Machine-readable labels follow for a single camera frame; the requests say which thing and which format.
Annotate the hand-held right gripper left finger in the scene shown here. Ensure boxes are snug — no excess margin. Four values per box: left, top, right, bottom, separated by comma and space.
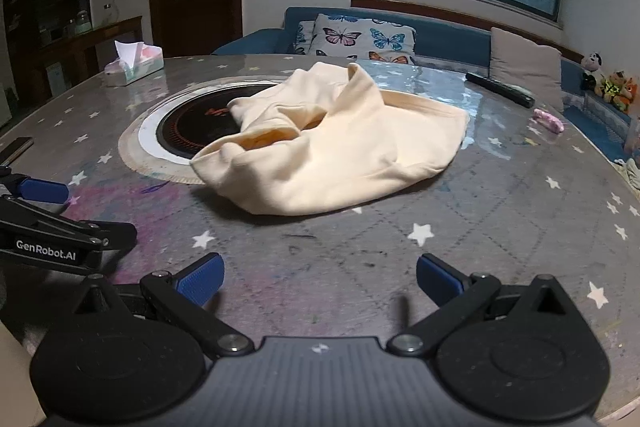
74, 253, 256, 360

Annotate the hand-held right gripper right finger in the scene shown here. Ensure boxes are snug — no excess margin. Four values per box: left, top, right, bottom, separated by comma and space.
387, 253, 571, 358

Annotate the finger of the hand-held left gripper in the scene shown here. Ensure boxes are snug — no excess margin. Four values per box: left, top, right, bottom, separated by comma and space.
0, 166, 70, 205
0, 196, 137, 254

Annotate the cream sweatshirt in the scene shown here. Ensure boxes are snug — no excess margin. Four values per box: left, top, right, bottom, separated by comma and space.
190, 62, 470, 216

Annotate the black flat device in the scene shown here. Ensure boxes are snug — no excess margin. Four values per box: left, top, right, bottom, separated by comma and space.
0, 137, 34, 164

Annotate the grey star print tablecloth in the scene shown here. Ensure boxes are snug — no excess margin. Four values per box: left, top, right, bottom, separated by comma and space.
0, 54, 640, 427

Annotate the round black induction cooktop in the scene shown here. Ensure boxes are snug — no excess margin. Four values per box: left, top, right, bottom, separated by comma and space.
137, 77, 291, 166

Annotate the tissue box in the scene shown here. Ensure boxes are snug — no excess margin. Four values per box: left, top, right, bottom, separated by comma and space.
103, 39, 165, 88

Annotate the dark wooden cabinet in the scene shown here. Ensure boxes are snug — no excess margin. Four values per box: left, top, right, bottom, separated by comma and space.
2, 0, 143, 108

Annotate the small pink packet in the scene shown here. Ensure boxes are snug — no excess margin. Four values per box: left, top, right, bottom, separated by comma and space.
532, 108, 565, 134

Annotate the black remote control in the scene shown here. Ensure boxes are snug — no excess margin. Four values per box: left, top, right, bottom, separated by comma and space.
465, 72, 535, 108

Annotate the pale crumpled cloth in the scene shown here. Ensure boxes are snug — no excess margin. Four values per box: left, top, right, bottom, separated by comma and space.
614, 157, 640, 194

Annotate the grey cushion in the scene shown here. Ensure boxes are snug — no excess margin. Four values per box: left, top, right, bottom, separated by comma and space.
489, 27, 565, 112

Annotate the blue sofa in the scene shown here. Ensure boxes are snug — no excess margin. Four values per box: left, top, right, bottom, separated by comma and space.
211, 7, 640, 158

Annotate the small butterfly print pillow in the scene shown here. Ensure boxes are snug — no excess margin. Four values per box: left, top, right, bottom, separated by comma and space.
292, 20, 317, 55

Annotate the plush toy with yellow vest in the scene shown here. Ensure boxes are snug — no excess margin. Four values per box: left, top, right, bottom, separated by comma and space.
597, 69, 632, 106

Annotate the large butterfly print pillow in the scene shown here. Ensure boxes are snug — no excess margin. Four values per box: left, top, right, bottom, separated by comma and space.
307, 13, 417, 65

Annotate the panda plush toy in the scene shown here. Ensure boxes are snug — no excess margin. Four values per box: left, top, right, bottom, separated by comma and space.
580, 52, 606, 95

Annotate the orange fox plush toy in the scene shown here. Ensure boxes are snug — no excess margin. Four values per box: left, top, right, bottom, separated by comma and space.
620, 77, 640, 114

